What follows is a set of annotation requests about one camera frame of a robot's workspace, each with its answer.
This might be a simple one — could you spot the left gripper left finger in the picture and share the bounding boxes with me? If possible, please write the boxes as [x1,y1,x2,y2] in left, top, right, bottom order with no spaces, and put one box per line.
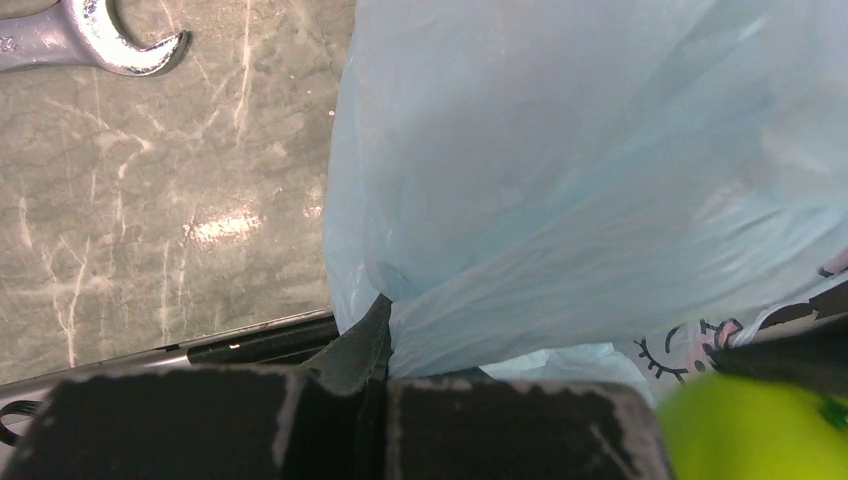
[2,367,371,479]

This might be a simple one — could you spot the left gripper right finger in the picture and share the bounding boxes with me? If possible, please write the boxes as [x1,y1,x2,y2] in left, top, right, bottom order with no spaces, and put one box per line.
[384,378,673,479]

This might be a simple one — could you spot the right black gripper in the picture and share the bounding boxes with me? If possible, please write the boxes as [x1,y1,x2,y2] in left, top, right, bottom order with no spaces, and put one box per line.
[710,316,847,397]

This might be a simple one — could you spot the green fake apple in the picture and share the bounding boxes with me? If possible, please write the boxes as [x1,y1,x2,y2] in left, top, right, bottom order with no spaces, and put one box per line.
[656,373,847,479]

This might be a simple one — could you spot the light blue plastic bag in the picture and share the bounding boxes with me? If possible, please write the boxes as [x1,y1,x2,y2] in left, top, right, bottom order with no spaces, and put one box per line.
[323,1,847,399]

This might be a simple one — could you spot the silver open end spanner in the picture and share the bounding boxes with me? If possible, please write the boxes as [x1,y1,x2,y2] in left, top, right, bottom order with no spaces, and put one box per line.
[1,1,191,77]

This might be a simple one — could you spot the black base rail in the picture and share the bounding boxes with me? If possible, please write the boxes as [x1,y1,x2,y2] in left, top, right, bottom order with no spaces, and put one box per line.
[1,309,338,457]

